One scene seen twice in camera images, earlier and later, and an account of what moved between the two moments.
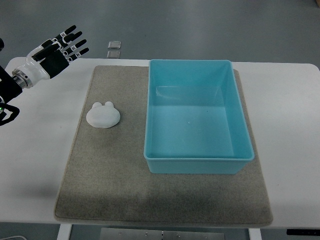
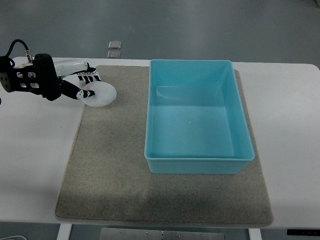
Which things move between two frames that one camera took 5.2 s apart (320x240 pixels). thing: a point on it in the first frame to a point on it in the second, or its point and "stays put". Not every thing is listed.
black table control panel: x=303 y=232 stays put
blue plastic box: x=195 y=122 stays put
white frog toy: x=103 y=116 to x=105 y=94
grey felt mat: x=107 y=180 stays put
